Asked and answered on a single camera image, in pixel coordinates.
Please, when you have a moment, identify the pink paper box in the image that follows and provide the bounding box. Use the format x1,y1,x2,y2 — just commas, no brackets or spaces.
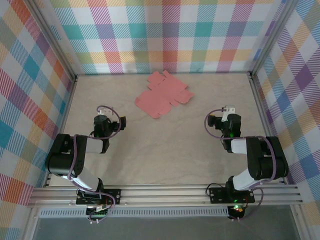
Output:
134,70,195,120

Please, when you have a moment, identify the plaid backdrop cloth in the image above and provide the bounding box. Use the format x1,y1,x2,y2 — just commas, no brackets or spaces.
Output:
254,0,320,218
53,0,286,75
0,0,73,240

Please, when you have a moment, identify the control board with LED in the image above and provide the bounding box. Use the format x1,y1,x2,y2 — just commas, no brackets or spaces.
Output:
229,204,245,219

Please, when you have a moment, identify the green terminal control board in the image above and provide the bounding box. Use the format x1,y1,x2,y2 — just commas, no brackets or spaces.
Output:
86,203,111,219

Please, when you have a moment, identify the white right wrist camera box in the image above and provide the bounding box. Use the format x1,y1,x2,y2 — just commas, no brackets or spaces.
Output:
221,105,236,123

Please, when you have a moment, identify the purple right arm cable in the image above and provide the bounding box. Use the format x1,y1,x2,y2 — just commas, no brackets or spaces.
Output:
204,107,278,222

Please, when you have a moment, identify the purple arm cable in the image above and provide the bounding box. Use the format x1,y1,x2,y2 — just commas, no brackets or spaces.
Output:
204,107,278,222
67,106,127,223

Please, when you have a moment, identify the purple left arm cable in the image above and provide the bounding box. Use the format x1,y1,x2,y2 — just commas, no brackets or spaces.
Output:
67,106,127,223

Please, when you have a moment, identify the aluminium side rail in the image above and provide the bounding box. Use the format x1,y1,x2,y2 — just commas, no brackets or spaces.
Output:
248,71,288,186
43,74,79,188

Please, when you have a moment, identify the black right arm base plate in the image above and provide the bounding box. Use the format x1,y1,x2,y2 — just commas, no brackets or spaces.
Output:
208,186,256,204

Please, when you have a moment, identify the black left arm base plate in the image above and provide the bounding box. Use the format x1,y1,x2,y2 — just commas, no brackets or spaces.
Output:
75,188,122,206

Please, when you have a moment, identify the aluminium mounting rail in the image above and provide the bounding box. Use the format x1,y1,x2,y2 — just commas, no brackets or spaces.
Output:
27,184,305,208

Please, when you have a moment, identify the aluminium frame post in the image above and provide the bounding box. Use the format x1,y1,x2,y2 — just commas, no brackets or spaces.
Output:
24,0,77,81
249,0,300,76

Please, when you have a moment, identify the grey slotted cable duct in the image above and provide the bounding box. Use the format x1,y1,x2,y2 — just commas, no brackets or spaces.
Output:
38,208,230,219

